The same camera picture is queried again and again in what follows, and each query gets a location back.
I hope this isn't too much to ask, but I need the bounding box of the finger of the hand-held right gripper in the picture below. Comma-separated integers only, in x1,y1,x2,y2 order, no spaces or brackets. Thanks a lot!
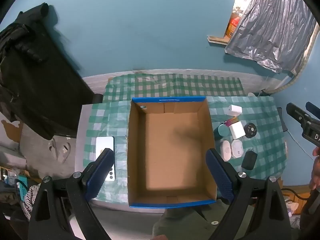
305,102,320,119
286,102,312,130

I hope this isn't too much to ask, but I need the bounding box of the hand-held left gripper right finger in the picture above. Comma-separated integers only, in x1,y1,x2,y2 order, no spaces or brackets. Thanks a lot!
205,148,293,240

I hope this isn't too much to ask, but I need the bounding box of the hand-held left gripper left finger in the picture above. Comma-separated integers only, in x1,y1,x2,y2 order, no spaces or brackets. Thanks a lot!
27,148,115,240

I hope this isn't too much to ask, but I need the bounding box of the white earbud case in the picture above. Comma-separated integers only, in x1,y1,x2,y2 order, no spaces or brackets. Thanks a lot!
220,140,232,162

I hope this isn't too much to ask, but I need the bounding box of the white octagonal box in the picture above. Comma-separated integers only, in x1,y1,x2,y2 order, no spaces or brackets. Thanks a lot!
231,139,244,159

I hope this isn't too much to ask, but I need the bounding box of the black rectangular case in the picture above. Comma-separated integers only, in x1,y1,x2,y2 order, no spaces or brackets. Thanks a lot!
241,150,258,170

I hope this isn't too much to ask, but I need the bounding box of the white cube box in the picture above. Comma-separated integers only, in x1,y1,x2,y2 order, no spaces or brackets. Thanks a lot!
229,121,246,140

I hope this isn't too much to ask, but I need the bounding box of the black round disc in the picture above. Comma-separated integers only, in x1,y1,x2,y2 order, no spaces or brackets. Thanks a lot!
244,122,258,138

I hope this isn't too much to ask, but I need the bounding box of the pink and purple small item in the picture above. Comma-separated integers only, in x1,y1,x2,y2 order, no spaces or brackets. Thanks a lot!
224,116,238,128

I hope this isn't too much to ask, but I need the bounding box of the blue-rimmed cardboard box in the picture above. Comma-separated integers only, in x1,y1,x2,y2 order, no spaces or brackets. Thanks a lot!
127,96,217,208

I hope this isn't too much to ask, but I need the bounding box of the white charger plug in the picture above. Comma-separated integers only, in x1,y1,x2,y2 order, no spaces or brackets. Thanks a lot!
227,104,243,117

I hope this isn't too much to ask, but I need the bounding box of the person's right hand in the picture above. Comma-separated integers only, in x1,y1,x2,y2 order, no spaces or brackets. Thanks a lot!
309,147,320,190

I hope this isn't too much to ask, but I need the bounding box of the black flat object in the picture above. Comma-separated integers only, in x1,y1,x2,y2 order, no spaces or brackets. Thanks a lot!
277,107,288,132

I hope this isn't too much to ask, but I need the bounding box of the white smartphone with gold stickers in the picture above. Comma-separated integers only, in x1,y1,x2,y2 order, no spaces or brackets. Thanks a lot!
96,136,116,182

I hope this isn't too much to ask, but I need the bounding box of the white slipper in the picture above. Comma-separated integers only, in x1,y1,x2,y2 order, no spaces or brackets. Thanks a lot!
61,142,72,162
49,140,60,159

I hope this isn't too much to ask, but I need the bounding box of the teal cylinder container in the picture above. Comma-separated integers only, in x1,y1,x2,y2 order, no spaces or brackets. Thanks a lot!
214,124,230,141

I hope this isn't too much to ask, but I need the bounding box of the striped cloth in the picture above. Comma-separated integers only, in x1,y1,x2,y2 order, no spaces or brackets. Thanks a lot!
20,183,42,222

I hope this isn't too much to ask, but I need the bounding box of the teal storage box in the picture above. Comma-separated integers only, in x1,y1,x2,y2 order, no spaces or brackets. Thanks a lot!
15,175,29,195

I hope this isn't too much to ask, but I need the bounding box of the silver plastic sheet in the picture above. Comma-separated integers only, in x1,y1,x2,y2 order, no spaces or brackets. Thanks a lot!
225,0,319,74

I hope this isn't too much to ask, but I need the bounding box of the green checked tablecloth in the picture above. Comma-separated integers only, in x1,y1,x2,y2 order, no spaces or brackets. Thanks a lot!
85,74,288,203

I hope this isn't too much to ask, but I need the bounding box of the orange carton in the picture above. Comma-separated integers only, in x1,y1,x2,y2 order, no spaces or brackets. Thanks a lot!
226,12,242,37

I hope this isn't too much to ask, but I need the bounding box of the black hanging clothing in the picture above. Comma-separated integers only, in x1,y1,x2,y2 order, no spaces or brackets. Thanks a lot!
0,2,103,140

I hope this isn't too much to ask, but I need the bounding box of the thin grey cable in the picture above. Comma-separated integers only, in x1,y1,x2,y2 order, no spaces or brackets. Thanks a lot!
285,129,316,161

